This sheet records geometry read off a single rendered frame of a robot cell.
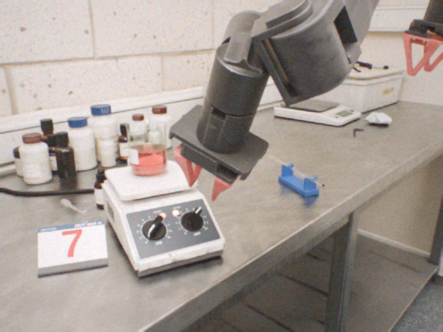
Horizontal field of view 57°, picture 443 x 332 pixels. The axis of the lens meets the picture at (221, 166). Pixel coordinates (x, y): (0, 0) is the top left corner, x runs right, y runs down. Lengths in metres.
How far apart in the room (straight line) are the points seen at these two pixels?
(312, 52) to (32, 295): 0.43
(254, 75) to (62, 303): 0.35
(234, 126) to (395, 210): 1.69
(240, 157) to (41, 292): 0.30
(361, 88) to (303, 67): 1.19
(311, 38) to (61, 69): 0.82
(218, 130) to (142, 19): 0.84
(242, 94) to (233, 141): 0.06
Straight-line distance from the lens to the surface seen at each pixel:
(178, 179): 0.62
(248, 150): 0.46
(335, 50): 0.38
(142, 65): 1.23
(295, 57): 0.37
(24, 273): 0.62
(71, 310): 0.53
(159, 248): 0.55
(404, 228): 2.08
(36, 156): 0.90
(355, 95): 1.56
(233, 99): 0.40
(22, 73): 1.06
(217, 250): 0.58
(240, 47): 0.41
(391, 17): 1.88
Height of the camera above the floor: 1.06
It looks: 20 degrees down
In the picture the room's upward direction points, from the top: straight up
